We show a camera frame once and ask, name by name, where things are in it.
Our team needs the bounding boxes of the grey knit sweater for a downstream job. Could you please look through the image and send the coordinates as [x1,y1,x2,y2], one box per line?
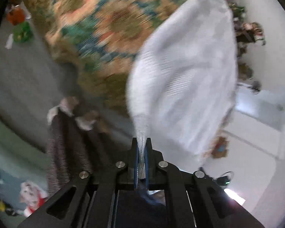
[126,0,237,162]

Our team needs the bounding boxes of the person leg grey trousers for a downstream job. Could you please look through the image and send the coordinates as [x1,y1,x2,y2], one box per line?
[47,96,112,196]

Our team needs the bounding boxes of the cardboard box with items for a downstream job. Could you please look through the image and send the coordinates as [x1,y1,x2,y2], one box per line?
[211,136,229,158]

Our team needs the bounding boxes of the standing fan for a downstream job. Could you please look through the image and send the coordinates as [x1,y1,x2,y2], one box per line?
[237,81,261,95]

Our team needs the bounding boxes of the sunflower pattern bed cover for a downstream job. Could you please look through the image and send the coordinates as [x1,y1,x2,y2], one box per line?
[24,0,187,115]

